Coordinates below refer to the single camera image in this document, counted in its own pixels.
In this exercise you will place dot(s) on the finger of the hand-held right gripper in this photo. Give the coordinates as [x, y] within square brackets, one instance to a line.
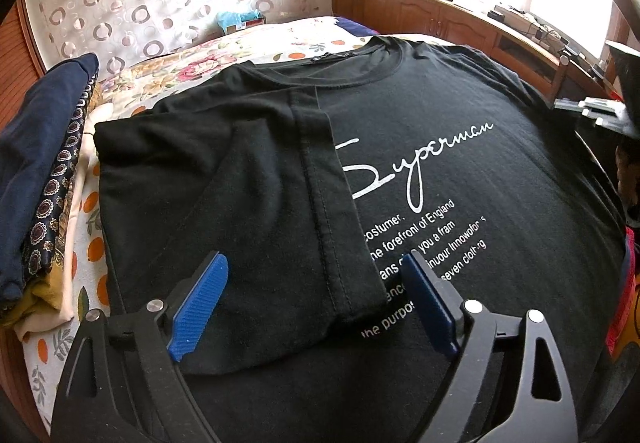
[561, 80]

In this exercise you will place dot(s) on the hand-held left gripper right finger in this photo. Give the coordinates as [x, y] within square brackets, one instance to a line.
[430, 308]

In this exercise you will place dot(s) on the black printed t-shirt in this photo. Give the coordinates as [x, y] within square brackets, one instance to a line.
[250, 173]

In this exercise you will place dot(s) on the floral quilt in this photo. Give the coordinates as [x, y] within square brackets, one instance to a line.
[200, 63]

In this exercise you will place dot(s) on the colourful cloth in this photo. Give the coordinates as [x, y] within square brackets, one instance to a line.
[627, 303]

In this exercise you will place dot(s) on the orange fruit print bed sheet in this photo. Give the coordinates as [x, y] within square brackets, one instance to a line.
[90, 223]

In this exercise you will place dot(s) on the dark paisley folded cloth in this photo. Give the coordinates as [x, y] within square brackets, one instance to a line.
[50, 203]

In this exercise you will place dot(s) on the navy folded cloth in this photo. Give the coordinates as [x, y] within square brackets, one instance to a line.
[30, 148]

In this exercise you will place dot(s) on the turquoise cloth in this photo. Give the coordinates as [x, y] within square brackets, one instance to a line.
[240, 19]

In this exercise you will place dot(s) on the grey electronic device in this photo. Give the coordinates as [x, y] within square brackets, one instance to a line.
[515, 19]

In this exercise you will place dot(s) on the blue blanket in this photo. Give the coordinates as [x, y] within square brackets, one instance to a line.
[362, 28]

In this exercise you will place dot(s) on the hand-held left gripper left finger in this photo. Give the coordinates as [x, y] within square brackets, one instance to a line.
[200, 308]

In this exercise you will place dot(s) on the yellow folded cloth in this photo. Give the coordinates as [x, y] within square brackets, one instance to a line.
[35, 295]

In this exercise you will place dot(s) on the wooden cabinet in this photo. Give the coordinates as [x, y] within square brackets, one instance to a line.
[425, 18]

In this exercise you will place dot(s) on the wooden headboard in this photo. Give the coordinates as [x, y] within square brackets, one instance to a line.
[20, 48]

